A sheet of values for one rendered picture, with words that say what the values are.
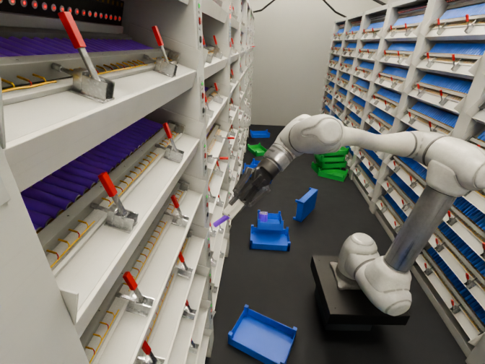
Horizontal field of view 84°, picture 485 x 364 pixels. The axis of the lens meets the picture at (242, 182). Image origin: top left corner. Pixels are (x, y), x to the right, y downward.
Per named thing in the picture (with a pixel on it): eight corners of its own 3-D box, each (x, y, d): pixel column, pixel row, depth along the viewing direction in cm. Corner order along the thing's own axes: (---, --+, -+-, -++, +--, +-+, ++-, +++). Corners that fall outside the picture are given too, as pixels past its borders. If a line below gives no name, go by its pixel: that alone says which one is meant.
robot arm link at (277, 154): (268, 141, 96) (258, 153, 95) (283, 145, 88) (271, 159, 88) (281, 157, 101) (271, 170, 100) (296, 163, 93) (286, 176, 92)
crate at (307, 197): (315, 208, 257) (307, 205, 261) (317, 189, 248) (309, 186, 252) (300, 222, 235) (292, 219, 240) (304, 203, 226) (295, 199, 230)
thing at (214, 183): (225, 170, 163) (232, 149, 157) (206, 232, 109) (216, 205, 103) (193, 158, 161) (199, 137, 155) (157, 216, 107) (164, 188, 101)
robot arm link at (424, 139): (402, 123, 108) (429, 135, 96) (439, 126, 112) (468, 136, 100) (390, 154, 114) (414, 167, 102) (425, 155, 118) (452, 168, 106)
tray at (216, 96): (225, 105, 145) (233, 79, 139) (202, 141, 92) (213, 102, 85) (189, 92, 143) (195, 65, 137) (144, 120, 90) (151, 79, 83)
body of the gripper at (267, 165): (272, 169, 99) (256, 188, 98) (259, 154, 95) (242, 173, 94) (284, 174, 93) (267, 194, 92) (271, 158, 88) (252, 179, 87)
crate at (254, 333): (295, 336, 143) (297, 327, 140) (282, 373, 127) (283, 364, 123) (245, 313, 155) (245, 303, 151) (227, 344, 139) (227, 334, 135)
